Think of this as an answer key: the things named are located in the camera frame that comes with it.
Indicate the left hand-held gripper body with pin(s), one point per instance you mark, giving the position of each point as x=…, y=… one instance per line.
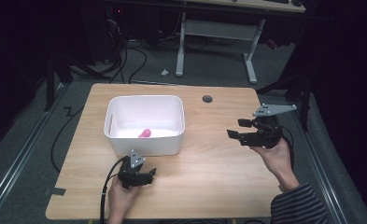
x=131, y=175

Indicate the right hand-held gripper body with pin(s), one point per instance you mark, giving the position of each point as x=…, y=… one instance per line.
x=262, y=137

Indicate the white plastic storage bin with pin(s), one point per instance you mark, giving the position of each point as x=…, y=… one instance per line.
x=147, y=146

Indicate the pink plush toy blue ribbon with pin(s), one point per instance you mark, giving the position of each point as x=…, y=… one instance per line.
x=145, y=133

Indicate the person's left hand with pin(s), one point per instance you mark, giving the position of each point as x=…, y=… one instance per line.
x=119, y=199

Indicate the person's right hand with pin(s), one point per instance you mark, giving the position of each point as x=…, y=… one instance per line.
x=277, y=161

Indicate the black round table grommet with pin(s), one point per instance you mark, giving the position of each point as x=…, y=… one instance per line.
x=207, y=99

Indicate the black metal stand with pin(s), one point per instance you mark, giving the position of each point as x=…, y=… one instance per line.
x=50, y=84
x=302, y=93

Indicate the black tape strip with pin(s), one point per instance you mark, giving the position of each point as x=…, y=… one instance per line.
x=56, y=191

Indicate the small red object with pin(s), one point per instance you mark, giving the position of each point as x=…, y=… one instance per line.
x=272, y=44

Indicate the white paper scrap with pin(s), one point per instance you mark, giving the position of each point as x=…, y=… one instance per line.
x=164, y=72

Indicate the white-framed wooden desk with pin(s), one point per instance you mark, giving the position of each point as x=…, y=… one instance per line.
x=218, y=29

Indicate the dark computer tower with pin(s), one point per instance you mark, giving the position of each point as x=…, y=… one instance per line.
x=105, y=31

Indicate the metal floor rail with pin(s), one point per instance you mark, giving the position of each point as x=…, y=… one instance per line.
x=19, y=149
x=321, y=174

